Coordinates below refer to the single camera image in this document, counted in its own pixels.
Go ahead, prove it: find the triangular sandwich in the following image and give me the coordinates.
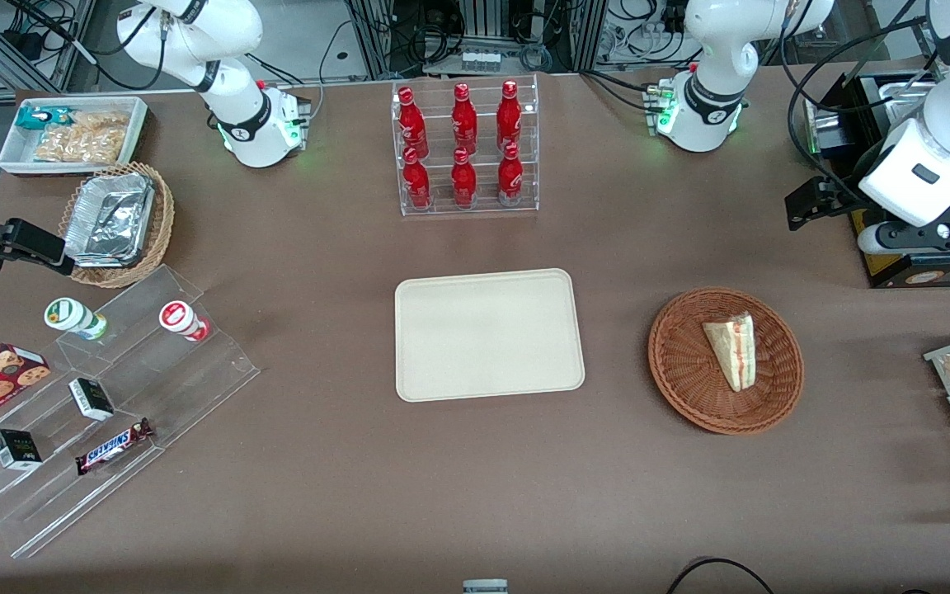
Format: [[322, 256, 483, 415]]
[[702, 311, 758, 393]]

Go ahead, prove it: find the aluminium foil tray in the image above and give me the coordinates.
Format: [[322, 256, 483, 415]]
[[63, 172, 157, 269]]

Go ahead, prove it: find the light wicker basket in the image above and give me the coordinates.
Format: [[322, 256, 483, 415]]
[[58, 161, 176, 290]]

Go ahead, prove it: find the brown round wicker basket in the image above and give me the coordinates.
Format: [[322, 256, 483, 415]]
[[648, 287, 805, 436]]

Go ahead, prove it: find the beige plastic tray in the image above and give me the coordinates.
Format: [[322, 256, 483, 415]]
[[395, 268, 586, 403]]

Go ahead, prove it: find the green lid yogurt cup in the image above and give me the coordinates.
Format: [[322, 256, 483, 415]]
[[44, 297, 110, 342]]

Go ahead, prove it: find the white rectangular snack bin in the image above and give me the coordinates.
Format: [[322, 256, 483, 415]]
[[0, 96, 150, 177]]

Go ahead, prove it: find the black yellow food warmer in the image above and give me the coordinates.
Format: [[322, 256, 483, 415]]
[[805, 70, 950, 290]]

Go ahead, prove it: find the clear bag of crackers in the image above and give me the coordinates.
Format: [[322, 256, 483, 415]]
[[33, 111, 131, 165]]

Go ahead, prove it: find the teal snack packet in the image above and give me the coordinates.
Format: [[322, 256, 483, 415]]
[[15, 106, 73, 132]]

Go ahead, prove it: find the small black box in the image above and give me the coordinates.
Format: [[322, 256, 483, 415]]
[[0, 428, 44, 472], [68, 377, 115, 422]]

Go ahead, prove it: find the red lid yogurt cup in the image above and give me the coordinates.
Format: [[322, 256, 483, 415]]
[[158, 300, 212, 343]]

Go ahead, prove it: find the clear acrylic stepped shelf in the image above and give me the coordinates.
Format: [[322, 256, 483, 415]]
[[0, 264, 262, 560]]

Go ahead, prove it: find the snickers chocolate bar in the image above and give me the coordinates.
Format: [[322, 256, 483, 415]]
[[75, 417, 155, 477]]

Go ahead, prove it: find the red soda bottle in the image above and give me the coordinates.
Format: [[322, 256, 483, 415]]
[[451, 82, 479, 155], [402, 147, 433, 210], [497, 142, 525, 206], [496, 80, 524, 153], [397, 87, 430, 159], [450, 147, 478, 208]]

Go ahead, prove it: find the clear acrylic bottle rack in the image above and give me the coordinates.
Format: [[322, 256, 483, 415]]
[[391, 74, 540, 218]]

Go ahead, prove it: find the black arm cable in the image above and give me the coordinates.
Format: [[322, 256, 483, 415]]
[[778, 0, 942, 211]]

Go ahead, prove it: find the black floor cable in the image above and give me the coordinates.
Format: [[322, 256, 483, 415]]
[[665, 558, 777, 594]]

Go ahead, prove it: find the aluminium frame rack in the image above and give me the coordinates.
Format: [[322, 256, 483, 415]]
[[345, 0, 609, 77]]

